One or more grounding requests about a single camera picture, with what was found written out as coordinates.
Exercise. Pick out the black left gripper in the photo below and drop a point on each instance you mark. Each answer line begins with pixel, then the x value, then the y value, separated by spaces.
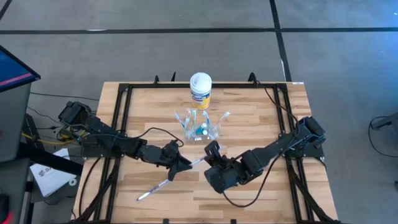
pixel 171 155

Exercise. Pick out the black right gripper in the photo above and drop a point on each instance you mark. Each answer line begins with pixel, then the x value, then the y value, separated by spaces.
pixel 214 152

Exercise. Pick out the purple white toothbrush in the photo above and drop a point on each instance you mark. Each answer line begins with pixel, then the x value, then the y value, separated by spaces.
pixel 198 161
pixel 152 189

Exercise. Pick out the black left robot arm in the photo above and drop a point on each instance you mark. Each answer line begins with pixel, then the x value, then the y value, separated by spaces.
pixel 105 133

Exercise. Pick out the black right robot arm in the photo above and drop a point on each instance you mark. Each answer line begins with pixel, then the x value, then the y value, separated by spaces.
pixel 273 146

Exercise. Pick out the Lysol wipes canister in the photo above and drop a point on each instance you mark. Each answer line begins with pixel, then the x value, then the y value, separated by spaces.
pixel 200 93

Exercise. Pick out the black table clamp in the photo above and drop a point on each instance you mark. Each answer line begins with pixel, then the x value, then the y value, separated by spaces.
pixel 173 77
pixel 156 80
pixel 252 77

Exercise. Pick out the white tape roll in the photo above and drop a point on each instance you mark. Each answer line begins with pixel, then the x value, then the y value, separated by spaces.
pixel 73 182

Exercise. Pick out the black metal beam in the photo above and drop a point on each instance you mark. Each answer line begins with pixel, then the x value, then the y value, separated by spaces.
pixel 53 160

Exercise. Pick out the white printed booklet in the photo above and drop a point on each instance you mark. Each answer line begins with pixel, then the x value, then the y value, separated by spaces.
pixel 49 177

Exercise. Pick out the grey cabinet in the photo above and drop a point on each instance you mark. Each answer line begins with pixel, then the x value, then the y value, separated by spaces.
pixel 14 124

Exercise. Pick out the grey floor box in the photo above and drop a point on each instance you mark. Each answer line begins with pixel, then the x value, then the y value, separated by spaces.
pixel 388 121

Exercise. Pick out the tilted flat screen monitor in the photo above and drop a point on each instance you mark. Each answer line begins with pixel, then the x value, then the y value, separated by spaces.
pixel 12 71

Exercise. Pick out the black metal table frame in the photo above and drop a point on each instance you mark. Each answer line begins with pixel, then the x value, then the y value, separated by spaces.
pixel 236 85

